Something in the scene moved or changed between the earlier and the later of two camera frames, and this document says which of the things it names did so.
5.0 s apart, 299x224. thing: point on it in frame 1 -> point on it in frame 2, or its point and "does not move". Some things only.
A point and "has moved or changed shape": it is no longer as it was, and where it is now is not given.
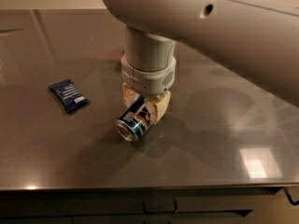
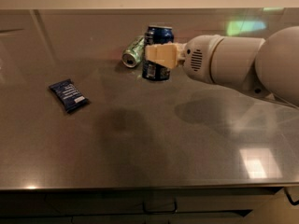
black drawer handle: [162, 212] does not move
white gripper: [149, 79] -> [198, 59]
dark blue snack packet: [68, 95] does not move
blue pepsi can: [134, 121] has moved or changed shape
